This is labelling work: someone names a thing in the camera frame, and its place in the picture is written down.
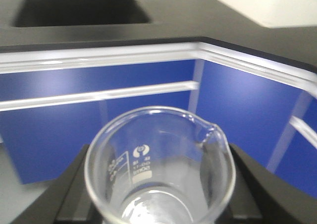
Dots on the blue lab bench cabinet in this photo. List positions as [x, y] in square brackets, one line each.
[52, 102]

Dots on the black lab sink basin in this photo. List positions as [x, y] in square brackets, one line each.
[50, 13]

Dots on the clear glass beaker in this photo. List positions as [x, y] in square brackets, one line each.
[160, 165]

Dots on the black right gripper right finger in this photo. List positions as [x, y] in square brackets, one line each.
[261, 197]

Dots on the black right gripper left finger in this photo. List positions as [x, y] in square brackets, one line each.
[65, 201]

